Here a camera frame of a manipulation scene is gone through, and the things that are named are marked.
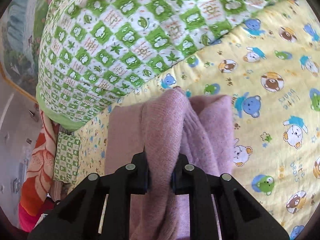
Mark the purple knit sweater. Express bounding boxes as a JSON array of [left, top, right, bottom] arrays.
[[105, 87, 234, 239]]

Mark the green checkered pillow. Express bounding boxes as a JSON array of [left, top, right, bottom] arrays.
[[53, 132, 81, 185]]

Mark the red white floral blanket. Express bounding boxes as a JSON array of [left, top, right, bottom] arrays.
[[18, 111, 59, 232]]

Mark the yellow bear print bedsheet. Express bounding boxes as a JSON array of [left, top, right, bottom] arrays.
[[117, 0, 319, 239]]

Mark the green checkered quilt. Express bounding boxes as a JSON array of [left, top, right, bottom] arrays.
[[36, 0, 281, 130]]

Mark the framed landscape painting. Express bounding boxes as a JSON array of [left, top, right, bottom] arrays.
[[1, 0, 52, 100]]

